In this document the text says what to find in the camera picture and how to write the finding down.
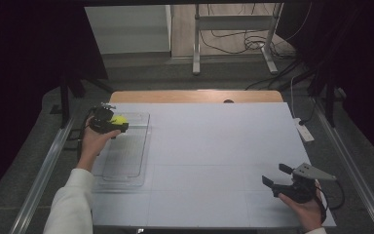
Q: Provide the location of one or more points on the clear plastic tray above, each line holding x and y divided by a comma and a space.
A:
126, 156

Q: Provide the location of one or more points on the wooden table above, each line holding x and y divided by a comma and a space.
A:
191, 97

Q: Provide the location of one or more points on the yellow tennis ball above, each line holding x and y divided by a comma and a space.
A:
119, 119

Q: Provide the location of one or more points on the white desk frame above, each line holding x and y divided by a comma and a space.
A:
233, 22

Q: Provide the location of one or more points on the person's right hand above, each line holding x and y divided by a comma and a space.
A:
305, 213

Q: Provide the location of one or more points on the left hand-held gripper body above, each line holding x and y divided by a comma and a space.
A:
102, 122

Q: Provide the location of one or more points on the person's left hand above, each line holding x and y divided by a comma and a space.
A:
92, 144

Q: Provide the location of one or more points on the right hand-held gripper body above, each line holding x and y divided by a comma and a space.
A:
303, 187

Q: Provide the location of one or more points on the black stand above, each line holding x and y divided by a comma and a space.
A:
329, 97
65, 97

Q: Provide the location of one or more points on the white cabinet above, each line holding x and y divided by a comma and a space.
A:
130, 29

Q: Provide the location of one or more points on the metal floor rail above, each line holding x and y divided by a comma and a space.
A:
354, 169
42, 175

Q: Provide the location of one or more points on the white power strip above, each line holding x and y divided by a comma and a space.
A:
304, 130

